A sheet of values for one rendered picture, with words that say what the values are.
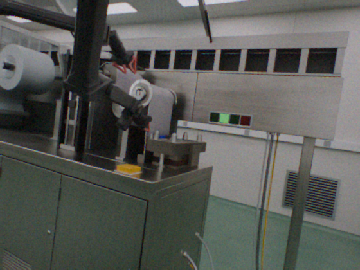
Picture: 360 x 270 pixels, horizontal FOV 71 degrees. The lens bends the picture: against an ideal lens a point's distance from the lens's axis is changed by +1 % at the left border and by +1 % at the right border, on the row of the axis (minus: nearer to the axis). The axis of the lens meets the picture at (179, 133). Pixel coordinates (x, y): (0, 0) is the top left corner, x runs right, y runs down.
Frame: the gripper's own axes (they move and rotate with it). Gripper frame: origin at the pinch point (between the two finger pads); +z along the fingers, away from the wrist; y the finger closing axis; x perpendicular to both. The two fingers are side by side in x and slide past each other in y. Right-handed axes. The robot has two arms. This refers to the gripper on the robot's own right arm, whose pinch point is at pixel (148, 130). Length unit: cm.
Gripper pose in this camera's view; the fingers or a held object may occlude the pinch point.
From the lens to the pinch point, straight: 131.6
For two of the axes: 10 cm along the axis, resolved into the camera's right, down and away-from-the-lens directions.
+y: 8.8, 1.4, -4.6
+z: 3.3, 5.1, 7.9
